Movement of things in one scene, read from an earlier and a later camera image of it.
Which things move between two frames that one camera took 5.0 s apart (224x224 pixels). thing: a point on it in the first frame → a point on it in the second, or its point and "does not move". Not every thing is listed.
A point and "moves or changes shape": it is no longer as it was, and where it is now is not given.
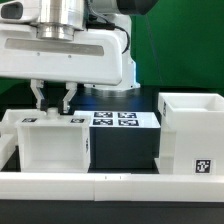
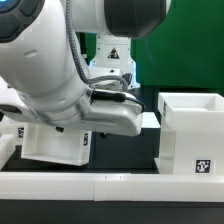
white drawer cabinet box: [191, 133] does not move
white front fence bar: [112, 186] does not move
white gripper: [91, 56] → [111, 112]
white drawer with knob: [54, 144] moves or changes shape
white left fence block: [8, 143] does not move
